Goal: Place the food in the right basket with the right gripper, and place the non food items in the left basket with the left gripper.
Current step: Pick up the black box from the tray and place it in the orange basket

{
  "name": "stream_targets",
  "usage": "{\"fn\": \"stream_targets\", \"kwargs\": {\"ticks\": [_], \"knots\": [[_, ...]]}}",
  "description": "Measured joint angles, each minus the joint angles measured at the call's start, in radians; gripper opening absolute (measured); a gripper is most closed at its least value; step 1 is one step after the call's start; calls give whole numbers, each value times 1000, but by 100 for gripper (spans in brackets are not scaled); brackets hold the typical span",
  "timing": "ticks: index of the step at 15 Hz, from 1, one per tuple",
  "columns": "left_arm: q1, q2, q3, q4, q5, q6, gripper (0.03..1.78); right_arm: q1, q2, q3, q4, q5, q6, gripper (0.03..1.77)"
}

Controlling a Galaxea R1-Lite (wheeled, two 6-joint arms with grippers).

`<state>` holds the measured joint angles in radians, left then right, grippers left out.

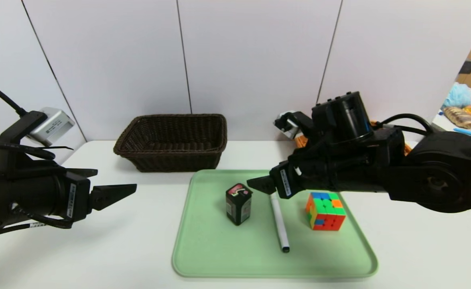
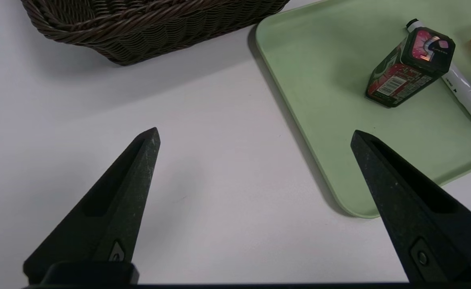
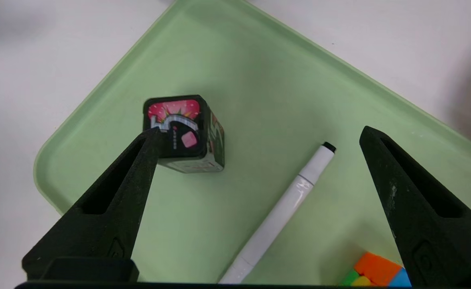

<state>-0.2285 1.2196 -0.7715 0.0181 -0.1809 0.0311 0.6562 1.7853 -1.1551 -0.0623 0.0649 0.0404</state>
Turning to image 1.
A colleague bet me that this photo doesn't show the white marker pen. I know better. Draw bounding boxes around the white marker pen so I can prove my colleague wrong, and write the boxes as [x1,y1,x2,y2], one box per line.
[270,193,290,253]

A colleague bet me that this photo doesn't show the multicolour puzzle cube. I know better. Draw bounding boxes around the multicolour puzzle cube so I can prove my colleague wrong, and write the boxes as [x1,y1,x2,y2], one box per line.
[305,192,347,231]

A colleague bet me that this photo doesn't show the light green plastic tray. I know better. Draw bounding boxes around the light green plastic tray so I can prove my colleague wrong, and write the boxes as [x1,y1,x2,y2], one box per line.
[172,169,378,278]

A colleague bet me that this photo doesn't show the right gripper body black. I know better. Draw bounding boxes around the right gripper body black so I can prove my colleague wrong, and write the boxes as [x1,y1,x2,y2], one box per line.
[269,154,314,199]

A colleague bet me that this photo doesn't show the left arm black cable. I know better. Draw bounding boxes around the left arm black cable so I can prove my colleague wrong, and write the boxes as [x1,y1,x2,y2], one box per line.
[0,78,28,118]

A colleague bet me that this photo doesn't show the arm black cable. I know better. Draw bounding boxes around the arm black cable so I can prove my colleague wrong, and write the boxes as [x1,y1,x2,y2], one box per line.
[374,114,434,135]
[0,78,28,118]

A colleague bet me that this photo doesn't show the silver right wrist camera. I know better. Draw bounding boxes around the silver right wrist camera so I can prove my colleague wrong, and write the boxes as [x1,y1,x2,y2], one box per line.
[274,111,302,140]

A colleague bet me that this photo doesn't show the blue bath loofah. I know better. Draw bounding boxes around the blue bath loofah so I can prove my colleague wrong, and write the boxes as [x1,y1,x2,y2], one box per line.
[442,83,471,109]

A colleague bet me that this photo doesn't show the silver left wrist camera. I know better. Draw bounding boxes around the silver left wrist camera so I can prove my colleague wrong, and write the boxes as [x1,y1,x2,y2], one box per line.
[26,107,76,147]

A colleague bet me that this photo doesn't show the white side table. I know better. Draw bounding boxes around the white side table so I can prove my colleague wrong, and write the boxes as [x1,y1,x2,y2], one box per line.
[431,112,471,135]

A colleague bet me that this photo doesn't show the striped bread loaf toy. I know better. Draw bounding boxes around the striped bread loaf toy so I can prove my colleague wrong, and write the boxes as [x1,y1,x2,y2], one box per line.
[443,107,471,129]

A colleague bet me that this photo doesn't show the small black snack carton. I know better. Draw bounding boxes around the small black snack carton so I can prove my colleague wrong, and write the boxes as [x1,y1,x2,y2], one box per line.
[225,183,253,226]

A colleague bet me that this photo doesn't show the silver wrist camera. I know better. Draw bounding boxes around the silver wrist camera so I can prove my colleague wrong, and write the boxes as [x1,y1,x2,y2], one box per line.
[274,111,302,140]
[26,107,76,147]

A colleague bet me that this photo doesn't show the orange wicker basket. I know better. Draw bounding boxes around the orange wicker basket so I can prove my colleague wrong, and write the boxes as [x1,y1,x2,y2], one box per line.
[295,120,412,156]

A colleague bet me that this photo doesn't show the dark brown wicker basket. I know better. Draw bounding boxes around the dark brown wicker basket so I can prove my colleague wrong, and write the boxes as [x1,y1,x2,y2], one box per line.
[113,114,227,173]

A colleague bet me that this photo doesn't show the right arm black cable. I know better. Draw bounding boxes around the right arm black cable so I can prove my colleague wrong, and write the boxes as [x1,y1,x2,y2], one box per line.
[374,114,434,135]

